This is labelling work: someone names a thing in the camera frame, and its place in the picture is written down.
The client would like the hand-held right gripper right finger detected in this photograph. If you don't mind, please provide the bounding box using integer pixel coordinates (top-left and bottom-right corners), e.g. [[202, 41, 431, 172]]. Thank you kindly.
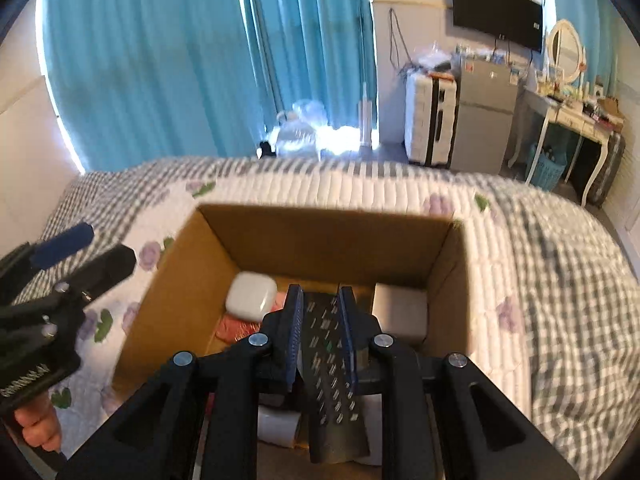
[[336, 285, 581, 480]]

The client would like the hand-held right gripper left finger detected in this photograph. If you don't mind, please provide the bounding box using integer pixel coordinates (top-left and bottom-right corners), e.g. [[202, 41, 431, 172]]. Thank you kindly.
[[56, 284, 306, 480]]

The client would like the white dressing table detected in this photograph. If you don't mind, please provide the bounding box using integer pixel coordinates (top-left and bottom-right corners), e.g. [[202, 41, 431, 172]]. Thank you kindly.
[[507, 82, 626, 207]]

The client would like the small white box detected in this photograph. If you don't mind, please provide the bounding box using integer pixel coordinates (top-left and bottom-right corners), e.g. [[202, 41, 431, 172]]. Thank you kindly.
[[371, 282, 430, 345]]

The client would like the white suitcase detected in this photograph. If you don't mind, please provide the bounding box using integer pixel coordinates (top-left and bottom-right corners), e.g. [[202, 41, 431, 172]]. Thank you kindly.
[[404, 71, 460, 167]]

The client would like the blue curtain beside wardrobe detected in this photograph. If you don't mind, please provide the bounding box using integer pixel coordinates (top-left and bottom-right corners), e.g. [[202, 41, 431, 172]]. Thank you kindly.
[[549, 0, 623, 88]]

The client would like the white oval mirror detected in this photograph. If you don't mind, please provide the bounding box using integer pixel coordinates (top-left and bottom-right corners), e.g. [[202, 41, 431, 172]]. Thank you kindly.
[[546, 19, 586, 87]]

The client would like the grey checked blanket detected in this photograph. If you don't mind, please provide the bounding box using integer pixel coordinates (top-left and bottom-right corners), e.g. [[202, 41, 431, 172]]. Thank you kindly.
[[37, 156, 640, 480]]

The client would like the narrow blue curtain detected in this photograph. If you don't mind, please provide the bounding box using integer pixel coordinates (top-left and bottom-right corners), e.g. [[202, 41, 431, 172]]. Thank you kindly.
[[240, 0, 379, 133]]

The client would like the person's left hand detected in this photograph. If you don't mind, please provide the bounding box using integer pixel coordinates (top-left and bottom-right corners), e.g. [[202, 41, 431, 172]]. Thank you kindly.
[[11, 400, 63, 453]]

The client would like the white earbuds case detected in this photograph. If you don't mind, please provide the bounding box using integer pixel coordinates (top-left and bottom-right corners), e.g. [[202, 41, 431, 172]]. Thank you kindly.
[[224, 271, 279, 322]]

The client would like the red patterned wallet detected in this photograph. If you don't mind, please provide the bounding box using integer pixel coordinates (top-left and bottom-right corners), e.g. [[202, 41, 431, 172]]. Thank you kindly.
[[215, 312, 273, 345]]

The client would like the hanging black cable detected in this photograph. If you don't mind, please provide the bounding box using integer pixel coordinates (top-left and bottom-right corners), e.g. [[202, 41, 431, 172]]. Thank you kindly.
[[387, 7, 416, 73]]

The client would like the silver suitcase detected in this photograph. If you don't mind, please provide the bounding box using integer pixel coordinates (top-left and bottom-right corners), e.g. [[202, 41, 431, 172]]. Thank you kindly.
[[585, 132, 627, 207]]

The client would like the black box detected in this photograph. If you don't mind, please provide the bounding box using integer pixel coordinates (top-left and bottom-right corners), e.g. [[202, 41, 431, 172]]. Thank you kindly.
[[299, 290, 372, 465]]

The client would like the blue plastic basket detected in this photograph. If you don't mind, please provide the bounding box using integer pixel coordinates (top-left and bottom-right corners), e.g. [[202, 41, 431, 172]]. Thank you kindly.
[[522, 144, 568, 192]]

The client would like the silver mini fridge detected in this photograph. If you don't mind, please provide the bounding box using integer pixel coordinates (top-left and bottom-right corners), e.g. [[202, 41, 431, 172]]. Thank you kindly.
[[450, 57, 521, 175]]

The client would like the white standing pole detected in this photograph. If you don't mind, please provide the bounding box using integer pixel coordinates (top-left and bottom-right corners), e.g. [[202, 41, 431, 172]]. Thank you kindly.
[[357, 82, 375, 148]]

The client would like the clear plastic bag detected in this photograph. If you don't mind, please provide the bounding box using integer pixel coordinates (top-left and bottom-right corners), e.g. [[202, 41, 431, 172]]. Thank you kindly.
[[270, 99, 331, 161]]

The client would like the black wall television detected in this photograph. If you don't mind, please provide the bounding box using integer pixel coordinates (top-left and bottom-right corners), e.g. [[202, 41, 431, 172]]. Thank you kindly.
[[450, 0, 545, 53]]

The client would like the brown cardboard box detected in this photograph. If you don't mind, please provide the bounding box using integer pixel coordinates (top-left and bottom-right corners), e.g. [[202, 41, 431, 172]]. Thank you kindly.
[[111, 203, 476, 463]]

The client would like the wide blue curtain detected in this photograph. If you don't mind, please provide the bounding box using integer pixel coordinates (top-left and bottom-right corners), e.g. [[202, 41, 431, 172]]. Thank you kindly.
[[41, 0, 278, 173]]

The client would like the plain white bottle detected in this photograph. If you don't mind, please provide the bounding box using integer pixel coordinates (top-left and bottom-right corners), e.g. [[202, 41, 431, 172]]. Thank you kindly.
[[257, 404, 302, 448]]

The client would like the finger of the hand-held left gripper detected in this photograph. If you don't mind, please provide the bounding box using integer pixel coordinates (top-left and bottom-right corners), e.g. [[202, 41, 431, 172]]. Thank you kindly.
[[0, 222, 96, 306], [52, 245, 138, 311]]

